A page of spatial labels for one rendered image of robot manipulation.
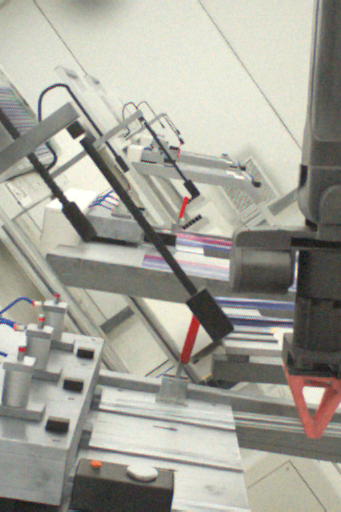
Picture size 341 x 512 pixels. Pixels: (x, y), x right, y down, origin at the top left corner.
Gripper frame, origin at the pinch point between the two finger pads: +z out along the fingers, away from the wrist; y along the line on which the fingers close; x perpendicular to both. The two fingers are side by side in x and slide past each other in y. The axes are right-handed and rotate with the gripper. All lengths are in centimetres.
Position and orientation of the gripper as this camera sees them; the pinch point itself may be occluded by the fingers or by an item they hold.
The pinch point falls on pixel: (312, 427)
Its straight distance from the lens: 101.3
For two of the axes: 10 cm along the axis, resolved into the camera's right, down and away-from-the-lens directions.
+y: 0.0, 1.6, -9.9
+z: -0.5, 9.9, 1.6
